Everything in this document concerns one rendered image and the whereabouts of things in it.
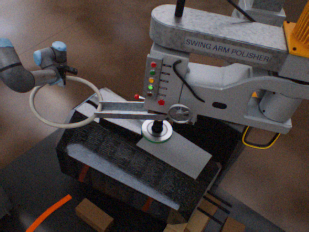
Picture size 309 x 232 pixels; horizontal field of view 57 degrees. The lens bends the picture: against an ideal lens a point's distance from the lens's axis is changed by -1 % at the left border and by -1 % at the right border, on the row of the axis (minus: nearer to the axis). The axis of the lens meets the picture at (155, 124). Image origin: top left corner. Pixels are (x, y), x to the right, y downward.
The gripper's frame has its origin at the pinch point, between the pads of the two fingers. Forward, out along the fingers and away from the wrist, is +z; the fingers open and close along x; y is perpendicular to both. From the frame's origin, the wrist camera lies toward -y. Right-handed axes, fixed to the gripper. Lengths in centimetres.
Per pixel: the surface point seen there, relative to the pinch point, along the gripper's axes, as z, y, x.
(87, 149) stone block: 16, -8, 51
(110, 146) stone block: 7, -23, 57
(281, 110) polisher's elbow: -60, -102, 95
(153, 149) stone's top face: -3, -48, 71
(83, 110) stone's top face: 2.3, -9.9, 25.3
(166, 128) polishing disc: -6, -62, 58
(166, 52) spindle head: -74, -44, 60
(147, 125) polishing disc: -5, -49, 52
